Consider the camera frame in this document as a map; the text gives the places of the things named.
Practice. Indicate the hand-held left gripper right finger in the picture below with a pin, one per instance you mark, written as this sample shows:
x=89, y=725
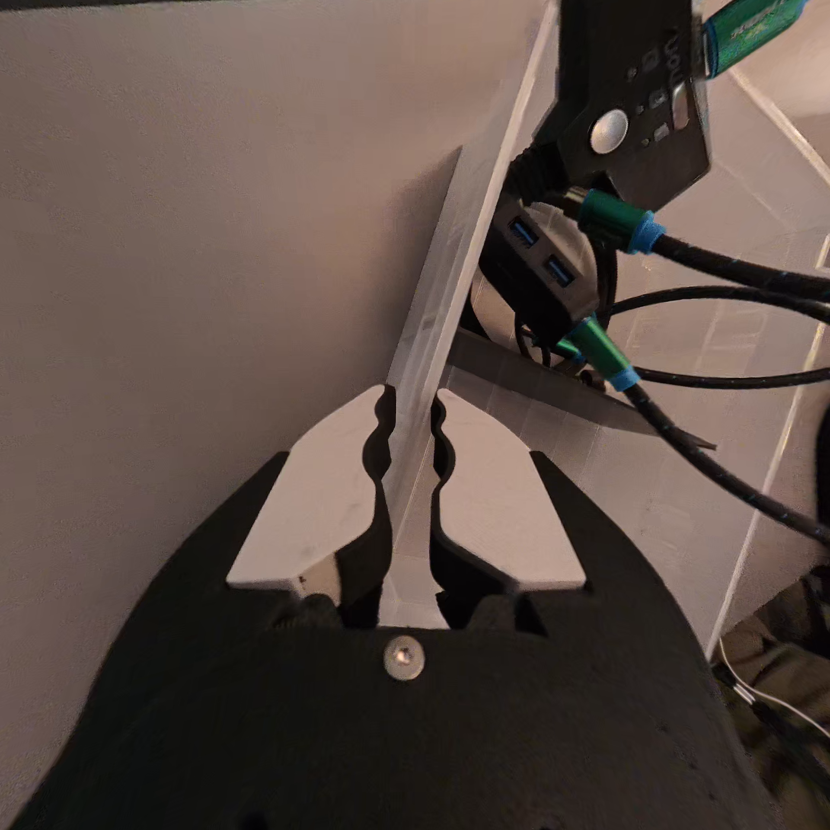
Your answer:
x=506, y=512

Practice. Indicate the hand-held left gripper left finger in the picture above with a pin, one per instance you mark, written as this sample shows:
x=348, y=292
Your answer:
x=311, y=506

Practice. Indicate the black USB hub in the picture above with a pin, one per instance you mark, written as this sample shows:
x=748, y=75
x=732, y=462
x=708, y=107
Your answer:
x=519, y=285

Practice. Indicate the green USB plug on top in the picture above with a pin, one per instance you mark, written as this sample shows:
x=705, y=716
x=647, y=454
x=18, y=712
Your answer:
x=746, y=32

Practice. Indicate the clear acrylic stand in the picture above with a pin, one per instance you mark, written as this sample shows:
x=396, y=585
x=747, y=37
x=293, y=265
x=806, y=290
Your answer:
x=681, y=519

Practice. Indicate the dark olive cloth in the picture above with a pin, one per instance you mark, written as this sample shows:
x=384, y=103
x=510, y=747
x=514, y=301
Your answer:
x=791, y=661

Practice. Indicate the black HDMI switch box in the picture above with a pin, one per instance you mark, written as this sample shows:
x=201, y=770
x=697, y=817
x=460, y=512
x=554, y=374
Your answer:
x=616, y=65

